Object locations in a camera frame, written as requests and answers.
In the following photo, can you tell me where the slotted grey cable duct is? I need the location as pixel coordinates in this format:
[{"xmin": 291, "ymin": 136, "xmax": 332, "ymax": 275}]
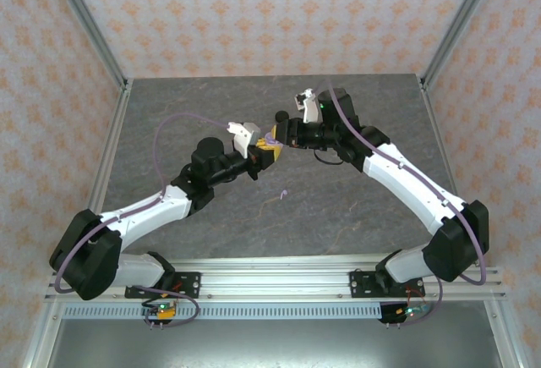
[{"xmin": 62, "ymin": 302, "xmax": 384, "ymax": 321}]

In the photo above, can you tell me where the small control circuit board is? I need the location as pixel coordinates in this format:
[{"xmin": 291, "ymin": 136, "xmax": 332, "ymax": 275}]
[
  {"xmin": 145, "ymin": 299, "xmax": 178, "ymax": 321},
  {"xmin": 395, "ymin": 302, "xmax": 430, "ymax": 319}
]

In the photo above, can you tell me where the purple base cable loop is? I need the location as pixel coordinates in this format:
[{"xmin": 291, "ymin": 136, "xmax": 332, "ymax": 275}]
[
  {"xmin": 133, "ymin": 285, "xmax": 201, "ymax": 329},
  {"xmin": 387, "ymin": 277, "xmax": 445, "ymax": 329}
]

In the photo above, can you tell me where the thin black cable loop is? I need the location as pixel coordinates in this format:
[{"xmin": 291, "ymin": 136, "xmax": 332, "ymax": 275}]
[{"xmin": 313, "ymin": 147, "xmax": 346, "ymax": 167}]

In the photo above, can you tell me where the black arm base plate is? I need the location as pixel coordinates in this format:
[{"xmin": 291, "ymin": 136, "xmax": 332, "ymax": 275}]
[
  {"xmin": 166, "ymin": 271, "xmax": 203, "ymax": 300},
  {"xmin": 349, "ymin": 271, "xmax": 382, "ymax": 300}
]

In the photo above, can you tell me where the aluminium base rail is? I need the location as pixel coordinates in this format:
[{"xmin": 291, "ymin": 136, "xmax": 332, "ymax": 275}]
[{"xmin": 44, "ymin": 256, "xmax": 507, "ymax": 303}]

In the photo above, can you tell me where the grey metal sheet panel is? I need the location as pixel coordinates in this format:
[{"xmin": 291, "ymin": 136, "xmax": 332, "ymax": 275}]
[{"xmin": 46, "ymin": 318, "xmax": 506, "ymax": 368}]

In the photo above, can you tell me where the aluminium table side rail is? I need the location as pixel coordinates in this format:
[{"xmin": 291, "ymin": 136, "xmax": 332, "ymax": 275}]
[
  {"xmin": 418, "ymin": 79, "xmax": 460, "ymax": 194},
  {"xmin": 86, "ymin": 80, "xmax": 134, "ymax": 217}
]

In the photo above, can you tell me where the aluminium frame leg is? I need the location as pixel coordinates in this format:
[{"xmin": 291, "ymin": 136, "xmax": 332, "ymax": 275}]
[
  {"xmin": 20, "ymin": 299, "xmax": 65, "ymax": 368},
  {"xmin": 484, "ymin": 299, "xmax": 527, "ymax": 368}
]

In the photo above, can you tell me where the aluminium frame corner post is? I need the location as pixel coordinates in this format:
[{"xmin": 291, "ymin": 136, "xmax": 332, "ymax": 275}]
[
  {"xmin": 45, "ymin": 0, "xmax": 130, "ymax": 91},
  {"xmin": 419, "ymin": 0, "xmax": 498, "ymax": 91}
]

